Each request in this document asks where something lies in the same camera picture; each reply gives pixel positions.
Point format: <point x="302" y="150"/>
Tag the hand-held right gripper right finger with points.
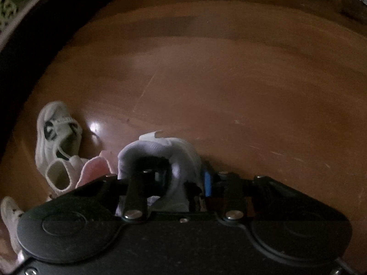
<point x="208" y="183"/>

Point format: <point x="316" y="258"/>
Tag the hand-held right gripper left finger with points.
<point x="137" y="184"/>

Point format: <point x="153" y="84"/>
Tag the grey white laced sneaker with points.
<point x="50" y="143"/>
<point x="183" y="160"/>

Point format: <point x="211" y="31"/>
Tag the pink patterned baby shoe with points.
<point x="94" y="167"/>

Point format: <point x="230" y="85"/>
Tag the cream patterned baby shoe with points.
<point x="10" y="220"/>

